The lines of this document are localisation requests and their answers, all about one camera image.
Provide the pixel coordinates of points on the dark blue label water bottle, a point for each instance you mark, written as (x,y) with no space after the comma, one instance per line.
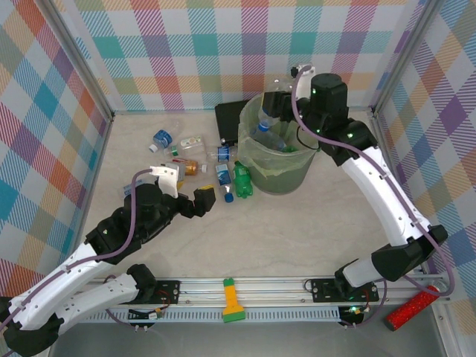
(266,121)

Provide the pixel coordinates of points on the light blue label water bottle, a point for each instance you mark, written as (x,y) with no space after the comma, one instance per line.
(223,176)

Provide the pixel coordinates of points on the clear label-free plastic bottle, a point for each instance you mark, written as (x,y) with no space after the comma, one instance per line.
(275,140)

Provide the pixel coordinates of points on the red label tea bottle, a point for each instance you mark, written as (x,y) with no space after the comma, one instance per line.
(191,168)

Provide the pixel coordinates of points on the green soda bottle yellow cap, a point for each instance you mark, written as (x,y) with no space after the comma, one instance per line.
(291,149)

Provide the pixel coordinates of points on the clear bottle dark blue band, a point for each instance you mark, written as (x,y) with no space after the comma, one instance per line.
(223,152)

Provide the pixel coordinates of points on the crushed blue-label bottle white cap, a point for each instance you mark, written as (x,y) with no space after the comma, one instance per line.
(163,138)

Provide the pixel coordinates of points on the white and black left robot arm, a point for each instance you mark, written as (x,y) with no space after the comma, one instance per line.
(74,267)

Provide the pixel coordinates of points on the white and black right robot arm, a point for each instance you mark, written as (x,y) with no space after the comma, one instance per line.
(383,193)

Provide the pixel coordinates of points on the grey round waste bin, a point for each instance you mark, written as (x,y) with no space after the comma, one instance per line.
(279,178)

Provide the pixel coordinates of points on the black flat case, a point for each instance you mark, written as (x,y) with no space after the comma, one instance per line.
(227,119)

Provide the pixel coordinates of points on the green and yellow block stack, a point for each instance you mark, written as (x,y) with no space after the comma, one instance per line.
(232,301)

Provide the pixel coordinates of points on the grey metal panel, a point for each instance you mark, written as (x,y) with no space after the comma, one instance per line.
(241,340)

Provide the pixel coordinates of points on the silver round knob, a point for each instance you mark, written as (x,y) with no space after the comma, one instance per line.
(442,287)

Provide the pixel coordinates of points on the red glitter cylinder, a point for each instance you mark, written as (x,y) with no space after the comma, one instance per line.
(409,310)

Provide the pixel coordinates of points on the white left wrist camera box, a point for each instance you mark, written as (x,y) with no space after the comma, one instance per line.
(165,178)

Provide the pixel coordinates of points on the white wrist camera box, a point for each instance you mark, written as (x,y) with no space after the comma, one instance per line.
(165,178)
(306,70)

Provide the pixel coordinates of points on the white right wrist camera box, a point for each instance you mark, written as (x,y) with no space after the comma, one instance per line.
(306,70)

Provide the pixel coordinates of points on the aluminium table side rail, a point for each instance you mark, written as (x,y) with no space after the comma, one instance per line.
(102,152)
(388,148)

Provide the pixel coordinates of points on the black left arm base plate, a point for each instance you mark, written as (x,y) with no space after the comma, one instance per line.
(167,290)

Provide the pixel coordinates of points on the aluminium frame post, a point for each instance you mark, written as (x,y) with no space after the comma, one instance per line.
(405,56)
(80,59)

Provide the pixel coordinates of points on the aluminium table end rail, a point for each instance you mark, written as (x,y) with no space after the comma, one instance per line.
(167,111)

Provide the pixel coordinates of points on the aluminium mounting rail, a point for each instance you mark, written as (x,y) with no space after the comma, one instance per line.
(275,292)

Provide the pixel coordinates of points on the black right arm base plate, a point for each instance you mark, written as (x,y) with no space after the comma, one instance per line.
(323,290)

